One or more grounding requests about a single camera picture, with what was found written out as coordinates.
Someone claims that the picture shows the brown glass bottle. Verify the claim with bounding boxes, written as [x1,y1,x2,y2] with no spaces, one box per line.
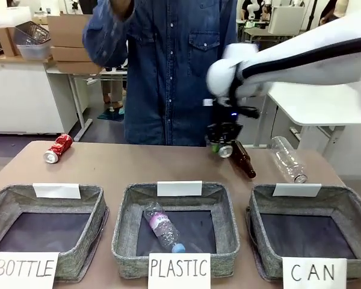
[230,140,257,179]

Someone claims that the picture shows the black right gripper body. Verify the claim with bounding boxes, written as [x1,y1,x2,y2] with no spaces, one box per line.
[205,101,244,143]

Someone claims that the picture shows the large cardboard box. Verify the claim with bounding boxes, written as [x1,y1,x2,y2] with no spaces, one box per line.
[46,13,93,48]

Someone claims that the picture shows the clear empty plastic bottle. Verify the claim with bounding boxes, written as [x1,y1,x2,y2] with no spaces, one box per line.
[267,135,309,184]

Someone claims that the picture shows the pink label plastic bottle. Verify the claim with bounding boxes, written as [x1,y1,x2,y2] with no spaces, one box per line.
[142,202,187,253]

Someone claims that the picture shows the white cabinet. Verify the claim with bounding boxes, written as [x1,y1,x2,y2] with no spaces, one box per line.
[0,55,79,135]

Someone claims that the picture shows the black mesh basket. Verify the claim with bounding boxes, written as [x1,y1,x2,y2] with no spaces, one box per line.
[14,20,52,46]

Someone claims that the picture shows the grey fabric basket plastic label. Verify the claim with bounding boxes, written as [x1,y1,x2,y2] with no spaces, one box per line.
[111,181,241,279]

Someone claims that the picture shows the black cable sleeve on arm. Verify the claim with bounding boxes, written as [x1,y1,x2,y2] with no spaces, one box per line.
[228,35,361,106]

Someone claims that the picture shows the person right forearm denim sleeve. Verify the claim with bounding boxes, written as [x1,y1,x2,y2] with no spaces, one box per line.
[82,4,136,69]

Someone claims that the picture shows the paper sign reading plastic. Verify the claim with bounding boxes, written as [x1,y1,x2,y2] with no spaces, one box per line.
[147,252,212,289]

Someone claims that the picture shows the clear plastic container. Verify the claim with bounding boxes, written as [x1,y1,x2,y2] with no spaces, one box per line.
[16,40,53,61]

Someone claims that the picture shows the flat cardboard box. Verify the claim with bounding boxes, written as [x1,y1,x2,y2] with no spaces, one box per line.
[51,46,90,63]
[55,60,103,75]

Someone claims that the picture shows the crushed red soda can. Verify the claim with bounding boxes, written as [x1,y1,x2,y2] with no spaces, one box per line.
[43,133,74,164]

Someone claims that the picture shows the blank white card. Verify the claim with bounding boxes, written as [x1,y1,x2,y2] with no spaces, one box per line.
[156,180,203,197]
[32,182,82,200]

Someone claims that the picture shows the white side table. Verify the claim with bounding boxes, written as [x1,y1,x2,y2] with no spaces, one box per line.
[252,81,361,158]

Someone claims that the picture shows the white foam box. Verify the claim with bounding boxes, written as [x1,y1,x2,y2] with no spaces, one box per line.
[0,6,32,28]

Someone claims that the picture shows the white square box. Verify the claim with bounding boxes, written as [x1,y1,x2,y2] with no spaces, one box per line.
[268,5,306,36]

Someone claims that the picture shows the green background table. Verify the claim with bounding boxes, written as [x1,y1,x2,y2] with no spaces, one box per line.
[242,26,296,43]

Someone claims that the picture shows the grey fabric basket bottle label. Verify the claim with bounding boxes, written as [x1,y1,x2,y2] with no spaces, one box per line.
[0,184,110,284]

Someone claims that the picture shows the background person in beige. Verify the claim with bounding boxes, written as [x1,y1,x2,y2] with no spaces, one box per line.
[318,0,350,25]

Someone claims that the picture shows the person torso denim shirt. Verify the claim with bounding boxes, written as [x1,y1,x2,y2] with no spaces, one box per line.
[120,0,239,148]

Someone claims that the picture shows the green drink can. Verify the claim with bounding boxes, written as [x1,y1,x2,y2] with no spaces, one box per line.
[218,143,238,159]

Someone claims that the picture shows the grey fabric basket can label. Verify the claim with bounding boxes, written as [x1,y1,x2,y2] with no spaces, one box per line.
[245,184,361,282]

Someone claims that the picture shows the paper sign reading bottle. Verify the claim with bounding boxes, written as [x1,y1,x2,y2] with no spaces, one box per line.
[0,251,61,289]

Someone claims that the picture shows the paper sign reading can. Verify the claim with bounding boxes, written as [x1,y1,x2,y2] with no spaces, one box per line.
[282,256,348,289]

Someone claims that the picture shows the small cardboard box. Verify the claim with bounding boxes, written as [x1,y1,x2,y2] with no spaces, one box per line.
[0,26,22,58]

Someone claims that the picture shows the background person legs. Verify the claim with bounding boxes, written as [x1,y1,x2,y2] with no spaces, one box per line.
[101,79,125,110]

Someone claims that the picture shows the white desk with metal legs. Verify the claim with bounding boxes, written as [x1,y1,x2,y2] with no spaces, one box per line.
[46,65,128,141]

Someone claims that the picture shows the green floor mat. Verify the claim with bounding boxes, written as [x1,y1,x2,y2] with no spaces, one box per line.
[97,107,126,122]

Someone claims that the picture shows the person right hand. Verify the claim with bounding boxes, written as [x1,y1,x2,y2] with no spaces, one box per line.
[113,0,136,19]

